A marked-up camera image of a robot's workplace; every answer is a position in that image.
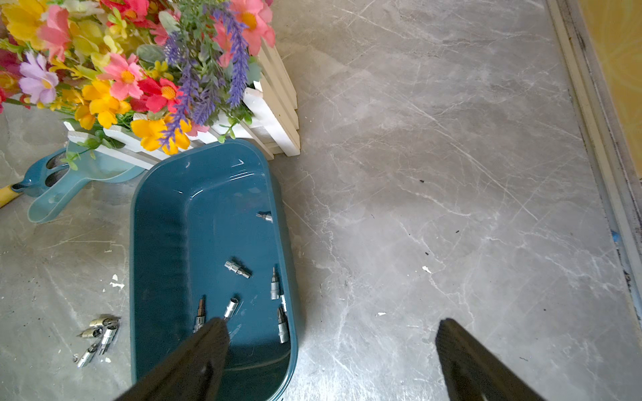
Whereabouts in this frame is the yellow handled blue garden fork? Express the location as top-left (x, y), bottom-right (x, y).
top-left (1, 148), bottom-right (70, 207)

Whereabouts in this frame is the dark teal storage box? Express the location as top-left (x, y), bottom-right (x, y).
top-left (130, 140), bottom-right (304, 400)

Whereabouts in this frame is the silver socket bit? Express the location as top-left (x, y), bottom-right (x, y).
top-left (78, 327), bottom-right (104, 339)
top-left (280, 294), bottom-right (288, 313)
top-left (193, 296), bottom-right (207, 332)
top-left (89, 316), bottom-right (120, 327)
top-left (97, 323), bottom-right (120, 355)
top-left (278, 307), bottom-right (290, 344)
top-left (270, 267), bottom-right (281, 300)
top-left (224, 261), bottom-right (252, 279)
top-left (256, 212), bottom-right (274, 222)
top-left (76, 342), bottom-right (100, 369)
top-left (223, 297), bottom-right (240, 321)

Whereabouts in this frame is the light blue plastic scoop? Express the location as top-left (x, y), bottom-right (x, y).
top-left (28, 152), bottom-right (145, 223)

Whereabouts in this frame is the white picket flower planter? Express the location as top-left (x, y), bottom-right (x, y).
top-left (1, 1), bottom-right (301, 169)

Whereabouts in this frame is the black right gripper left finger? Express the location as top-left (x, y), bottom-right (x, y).
top-left (118, 318), bottom-right (230, 400)

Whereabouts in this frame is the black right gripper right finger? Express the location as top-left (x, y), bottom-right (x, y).
top-left (436, 318), bottom-right (543, 400)

